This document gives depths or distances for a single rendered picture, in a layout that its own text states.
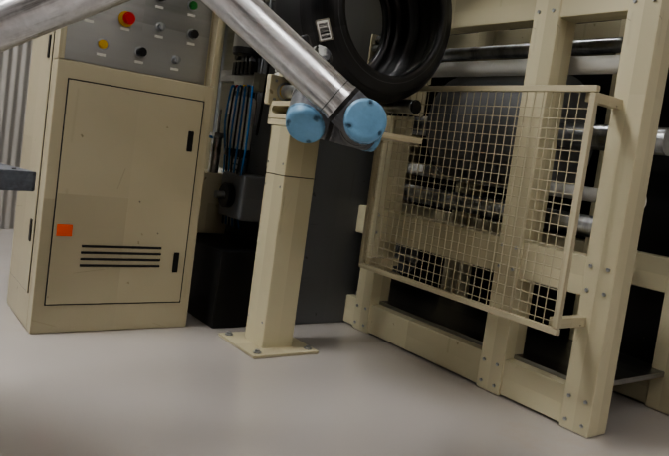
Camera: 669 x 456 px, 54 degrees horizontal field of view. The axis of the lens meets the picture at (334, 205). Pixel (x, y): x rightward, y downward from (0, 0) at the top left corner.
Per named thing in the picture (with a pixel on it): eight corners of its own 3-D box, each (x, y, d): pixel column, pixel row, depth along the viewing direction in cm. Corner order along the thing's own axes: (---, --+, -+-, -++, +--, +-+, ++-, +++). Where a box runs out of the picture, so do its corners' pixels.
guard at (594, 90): (357, 266, 256) (383, 86, 251) (361, 266, 257) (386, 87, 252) (556, 336, 184) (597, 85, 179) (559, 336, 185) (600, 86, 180)
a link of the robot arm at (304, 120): (322, 150, 151) (279, 139, 151) (327, 121, 161) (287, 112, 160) (331, 117, 145) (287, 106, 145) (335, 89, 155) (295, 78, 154)
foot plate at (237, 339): (217, 335, 243) (218, 330, 243) (280, 332, 259) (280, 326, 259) (253, 358, 222) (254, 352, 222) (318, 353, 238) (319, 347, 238)
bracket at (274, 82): (263, 103, 219) (267, 74, 218) (356, 120, 242) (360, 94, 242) (268, 104, 216) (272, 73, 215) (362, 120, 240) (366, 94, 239)
